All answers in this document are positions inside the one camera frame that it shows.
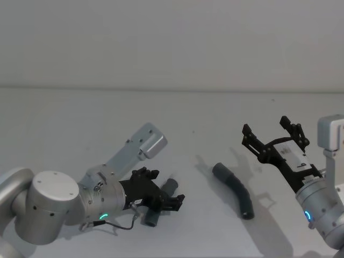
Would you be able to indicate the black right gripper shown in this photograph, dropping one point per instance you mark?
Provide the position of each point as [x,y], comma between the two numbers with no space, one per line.
[293,166]

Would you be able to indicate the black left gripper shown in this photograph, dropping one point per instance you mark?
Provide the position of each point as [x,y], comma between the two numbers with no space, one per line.
[142,192]

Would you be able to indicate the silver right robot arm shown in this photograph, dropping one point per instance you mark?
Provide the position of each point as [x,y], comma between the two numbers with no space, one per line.
[314,199]

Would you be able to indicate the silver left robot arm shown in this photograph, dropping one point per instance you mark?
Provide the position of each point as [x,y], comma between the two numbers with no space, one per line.
[53,193]

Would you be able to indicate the white table cloth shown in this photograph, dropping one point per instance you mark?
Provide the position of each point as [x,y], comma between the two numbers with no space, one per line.
[161,121]

